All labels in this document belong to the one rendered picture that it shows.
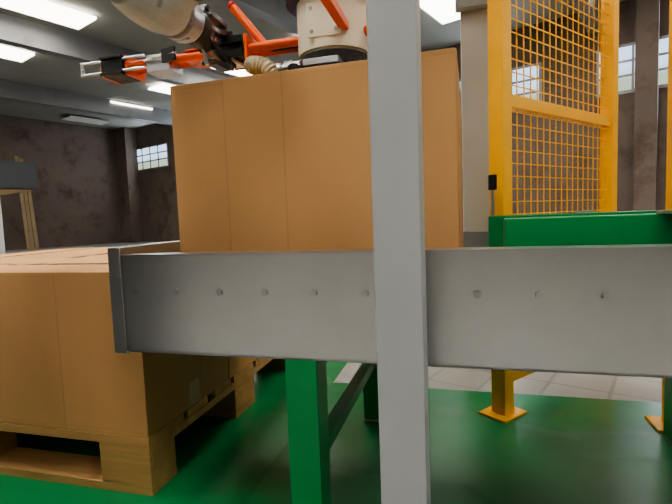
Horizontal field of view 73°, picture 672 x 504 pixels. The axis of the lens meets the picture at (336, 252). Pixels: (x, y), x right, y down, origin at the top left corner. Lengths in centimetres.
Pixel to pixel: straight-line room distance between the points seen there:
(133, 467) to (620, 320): 109
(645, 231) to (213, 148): 82
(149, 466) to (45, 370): 36
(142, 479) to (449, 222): 94
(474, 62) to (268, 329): 157
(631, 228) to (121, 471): 121
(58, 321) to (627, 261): 121
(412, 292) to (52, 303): 98
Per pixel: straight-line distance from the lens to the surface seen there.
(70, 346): 132
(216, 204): 102
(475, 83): 210
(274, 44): 122
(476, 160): 204
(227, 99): 103
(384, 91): 59
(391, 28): 61
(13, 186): 81
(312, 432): 87
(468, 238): 139
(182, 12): 100
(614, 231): 88
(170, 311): 93
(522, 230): 85
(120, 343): 101
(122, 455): 132
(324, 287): 78
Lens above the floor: 66
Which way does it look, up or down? 4 degrees down
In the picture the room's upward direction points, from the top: 2 degrees counter-clockwise
